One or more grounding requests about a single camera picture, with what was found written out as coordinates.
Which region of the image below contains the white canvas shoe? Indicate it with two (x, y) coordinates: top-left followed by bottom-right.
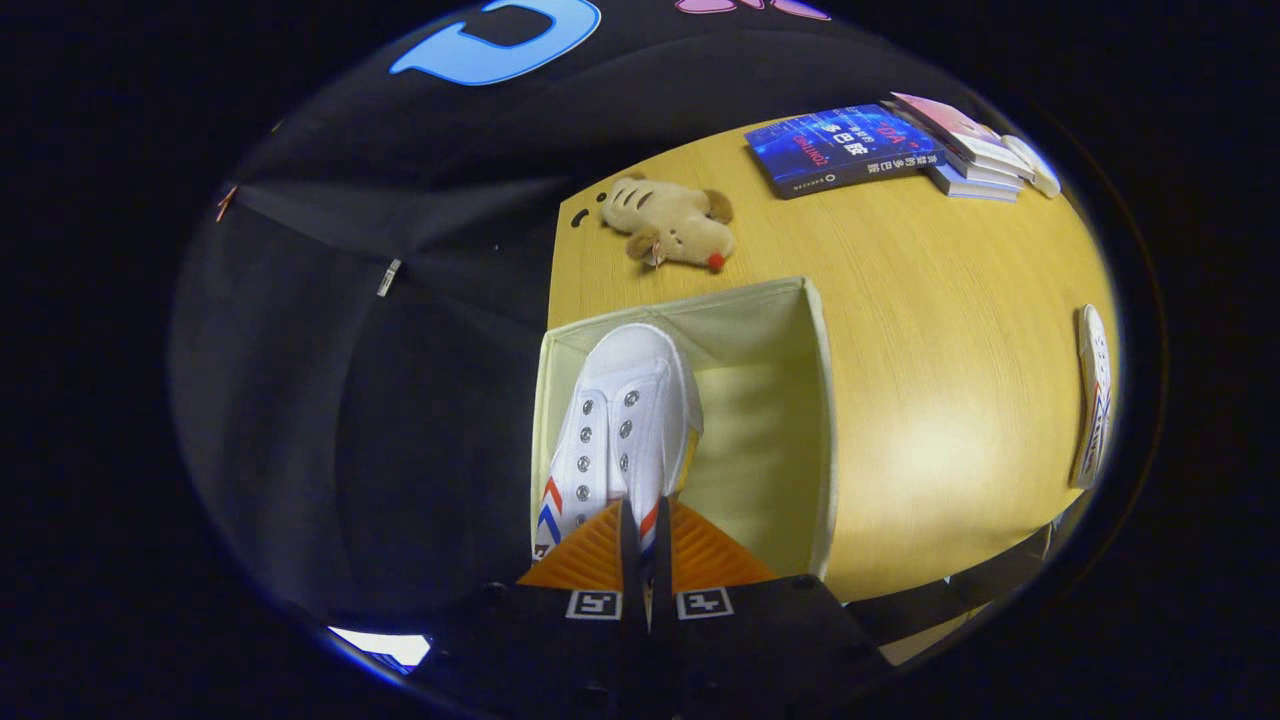
(533, 322), (704, 601)
(1069, 303), (1114, 492)

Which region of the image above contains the pink cover book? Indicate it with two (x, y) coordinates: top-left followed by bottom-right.
(888, 92), (1001, 151)

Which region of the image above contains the beige plush toy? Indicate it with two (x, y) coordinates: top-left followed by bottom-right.
(599, 172), (737, 274)

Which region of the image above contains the cream fabric storage box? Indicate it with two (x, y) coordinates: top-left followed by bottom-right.
(528, 277), (839, 582)

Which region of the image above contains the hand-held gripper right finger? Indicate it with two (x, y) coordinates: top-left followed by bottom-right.
(652, 499), (893, 720)

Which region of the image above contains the pale blue book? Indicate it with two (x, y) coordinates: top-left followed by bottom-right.
(925, 163), (1021, 204)

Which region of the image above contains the bright lit screen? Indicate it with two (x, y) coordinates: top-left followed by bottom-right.
(328, 625), (433, 672)

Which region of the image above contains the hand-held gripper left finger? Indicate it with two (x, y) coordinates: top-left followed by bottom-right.
(410, 499), (648, 720)

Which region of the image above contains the blue cover book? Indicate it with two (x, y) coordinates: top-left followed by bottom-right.
(744, 103), (947, 200)

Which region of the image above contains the dark furniture piece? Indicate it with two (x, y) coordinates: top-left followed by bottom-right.
(850, 525), (1056, 646)

